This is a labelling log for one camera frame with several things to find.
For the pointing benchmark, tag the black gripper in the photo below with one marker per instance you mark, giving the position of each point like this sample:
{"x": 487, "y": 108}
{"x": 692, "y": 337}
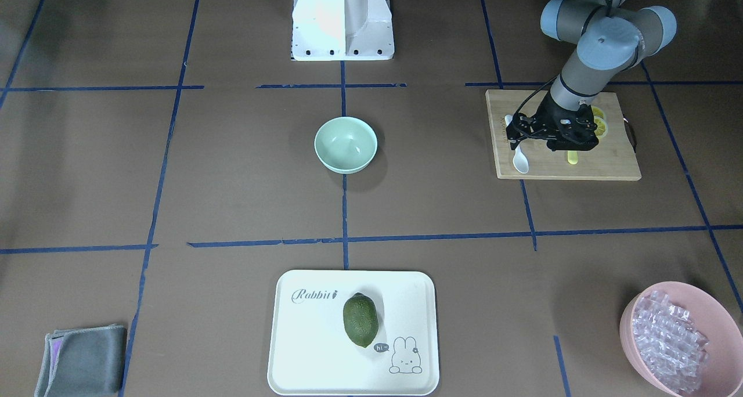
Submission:
{"x": 544, "y": 116}

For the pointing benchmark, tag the white plastic spoon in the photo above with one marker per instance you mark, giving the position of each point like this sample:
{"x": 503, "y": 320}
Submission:
{"x": 520, "y": 161}

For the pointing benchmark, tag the light green bowl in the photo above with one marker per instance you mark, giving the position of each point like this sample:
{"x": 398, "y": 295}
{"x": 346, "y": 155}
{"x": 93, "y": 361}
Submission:
{"x": 345, "y": 145}

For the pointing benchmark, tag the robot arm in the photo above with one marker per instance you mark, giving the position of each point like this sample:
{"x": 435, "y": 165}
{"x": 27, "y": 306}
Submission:
{"x": 608, "y": 40}

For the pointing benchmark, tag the pink bowl with ice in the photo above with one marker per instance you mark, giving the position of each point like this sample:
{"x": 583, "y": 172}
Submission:
{"x": 682, "y": 341}

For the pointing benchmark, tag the yellow plastic knife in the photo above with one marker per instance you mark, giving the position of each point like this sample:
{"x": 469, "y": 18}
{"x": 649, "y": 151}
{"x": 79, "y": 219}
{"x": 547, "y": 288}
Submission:
{"x": 572, "y": 157}

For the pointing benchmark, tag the bamboo cutting board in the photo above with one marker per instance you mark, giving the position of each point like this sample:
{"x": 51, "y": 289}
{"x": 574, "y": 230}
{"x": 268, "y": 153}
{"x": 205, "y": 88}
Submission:
{"x": 613, "y": 159}

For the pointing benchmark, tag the green avocado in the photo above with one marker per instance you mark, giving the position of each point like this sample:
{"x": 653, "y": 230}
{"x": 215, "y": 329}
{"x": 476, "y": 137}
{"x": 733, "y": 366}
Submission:
{"x": 360, "y": 320}

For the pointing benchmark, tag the white rabbit tray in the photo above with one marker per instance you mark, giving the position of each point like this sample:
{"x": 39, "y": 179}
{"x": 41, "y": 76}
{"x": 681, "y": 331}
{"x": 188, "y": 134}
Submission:
{"x": 310, "y": 353}

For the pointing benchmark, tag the grey folded cloth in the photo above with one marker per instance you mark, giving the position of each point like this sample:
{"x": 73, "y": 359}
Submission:
{"x": 83, "y": 362}

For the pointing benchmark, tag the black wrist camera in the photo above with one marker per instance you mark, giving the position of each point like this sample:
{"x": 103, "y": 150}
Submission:
{"x": 573, "y": 130}

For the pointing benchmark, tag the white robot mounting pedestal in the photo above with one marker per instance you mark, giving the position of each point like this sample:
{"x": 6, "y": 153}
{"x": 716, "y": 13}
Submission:
{"x": 342, "y": 30}

